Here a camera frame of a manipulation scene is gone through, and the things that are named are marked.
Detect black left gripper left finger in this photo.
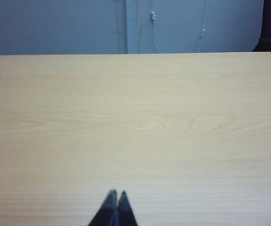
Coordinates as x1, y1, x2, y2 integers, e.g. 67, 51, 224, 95
87, 189, 118, 226

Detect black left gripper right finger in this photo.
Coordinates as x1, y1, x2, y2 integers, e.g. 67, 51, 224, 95
116, 190, 138, 226

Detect thin white cable with connector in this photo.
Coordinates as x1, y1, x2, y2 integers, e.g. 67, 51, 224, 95
197, 0, 208, 53
148, 0, 161, 54

